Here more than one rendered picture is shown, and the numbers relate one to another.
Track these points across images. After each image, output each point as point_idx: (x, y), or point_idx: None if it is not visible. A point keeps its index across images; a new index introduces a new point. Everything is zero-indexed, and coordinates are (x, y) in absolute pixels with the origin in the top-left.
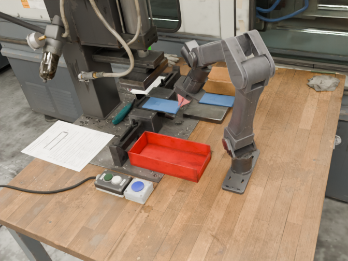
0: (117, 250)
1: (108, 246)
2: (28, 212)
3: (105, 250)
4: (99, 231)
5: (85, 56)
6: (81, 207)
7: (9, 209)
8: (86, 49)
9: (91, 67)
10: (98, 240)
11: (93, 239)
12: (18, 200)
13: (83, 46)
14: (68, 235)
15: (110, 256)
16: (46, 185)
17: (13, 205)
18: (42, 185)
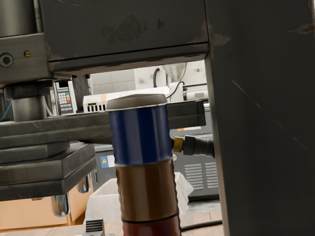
0: (45, 232)
1: (58, 232)
2: (190, 219)
3: (59, 230)
4: (77, 233)
5: (208, 96)
6: (120, 235)
7: (220, 214)
8: (207, 82)
9: (213, 137)
10: (73, 231)
11: (79, 230)
12: (221, 218)
13: (205, 66)
14: (113, 224)
15: (51, 230)
16: (203, 232)
17: (221, 216)
18: (209, 230)
